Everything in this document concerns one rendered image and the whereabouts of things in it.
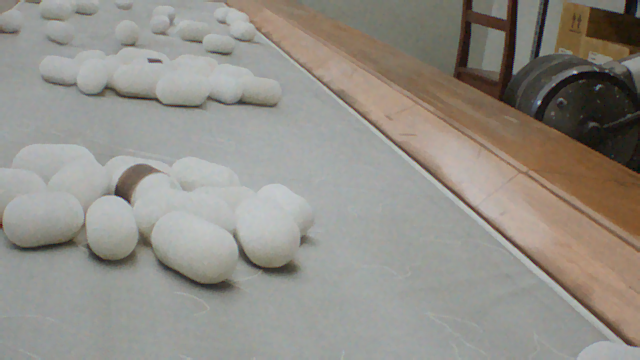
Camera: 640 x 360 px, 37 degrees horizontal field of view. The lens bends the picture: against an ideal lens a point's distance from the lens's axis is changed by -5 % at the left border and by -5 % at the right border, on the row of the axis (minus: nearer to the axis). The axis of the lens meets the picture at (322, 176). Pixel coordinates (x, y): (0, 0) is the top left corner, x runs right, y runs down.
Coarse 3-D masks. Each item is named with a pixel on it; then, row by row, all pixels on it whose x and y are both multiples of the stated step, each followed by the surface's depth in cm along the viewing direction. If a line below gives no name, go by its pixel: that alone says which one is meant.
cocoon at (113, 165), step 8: (112, 160) 41; (120, 160) 41; (128, 160) 41; (136, 160) 41; (144, 160) 41; (152, 160) 41; (104, 168) 41; (112, 168) 41; (160, 168) 41; (168, 168) 41; (112, 176) 40
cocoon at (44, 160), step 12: (36, 144) 39; (72, 144) 40; (24, 156) 38; (36, 156) 38; (48, 156) 39; (60, 156) 39; (72, 156) 39; (84, 156) 40; (12, 168) 39; (24, 168) 38; (36, 168) 38; (48, 168) 39; (60, 168) 39; (48, 180) 39
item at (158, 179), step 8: (120, 168) 39; (152, 176) 38; (160, 176) 38; (168, 176) 38; (112, 184) 39; (144, 184) 38; (152, 184) 37; (160, 184) 37; (168, 184) 38; (176, 184) 38; (112, 192) 39; (136, 192) 38; (144, 192) 37; (136, 200) 37
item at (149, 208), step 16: (160, 192) 36; (176, 192) 36; (192, 192) 36; (144, 208) 35; (160, 208) 35; (176, 208) 35; (192, 208) 35; (208, 208) 35; (224, 208) 36; (144, 224) 35; (224, 224) 36
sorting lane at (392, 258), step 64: (192, 0) 162; (0, 64) 70; (256, 64) 92; (0, 128) 50; (64, 128) 53; (128, 128) 55; (192, 128) 58; (256, 128) 62; (320, 128) 65; (256, 192) 46; (320, 192) 49; (384, 192) 51; (448, 192) 53; (0, 256) 32; (64, 256) 33; (128, 256) 35; (320, 256) 39; (384, 256) 40; (448, 256) 41; (512, 256) 43; (0, 320) 27; (64, 320) 28; (128, 320) 29; (192, 320) 30; (256, 320) 31; (320, 320) 32; (384, 320) 33; (448, 320) 34; (512, 320) 35; (576, 320) 36
